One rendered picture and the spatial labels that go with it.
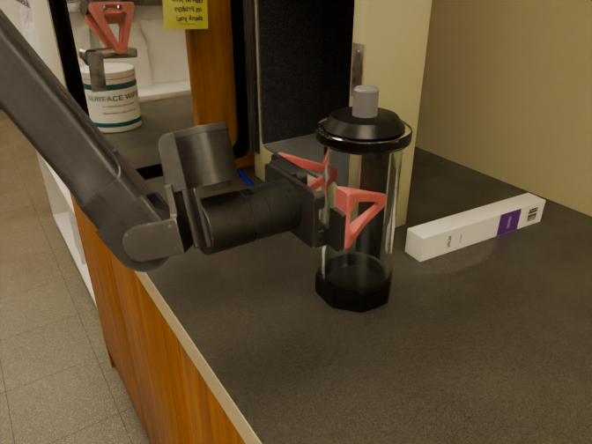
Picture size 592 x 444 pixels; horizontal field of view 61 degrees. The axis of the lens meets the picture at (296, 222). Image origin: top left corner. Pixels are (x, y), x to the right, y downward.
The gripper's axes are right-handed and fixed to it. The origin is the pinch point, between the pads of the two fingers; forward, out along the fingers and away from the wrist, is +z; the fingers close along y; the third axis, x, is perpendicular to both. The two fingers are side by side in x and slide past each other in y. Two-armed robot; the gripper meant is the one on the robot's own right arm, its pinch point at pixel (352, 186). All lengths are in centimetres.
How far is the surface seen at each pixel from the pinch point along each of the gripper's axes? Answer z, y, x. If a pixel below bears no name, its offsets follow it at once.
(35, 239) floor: -27, 225, 110
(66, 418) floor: -36, 93, 110
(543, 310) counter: 18.7, -16.8, 15.1
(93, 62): -19.4, 37.3, -10.2
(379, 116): 1.7, -1.7, -8.7
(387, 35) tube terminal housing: 12.0, 9.5, -15.1
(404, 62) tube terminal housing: 15.8, 9.5, -11.3
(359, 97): -0.4, -0.7, -10.9
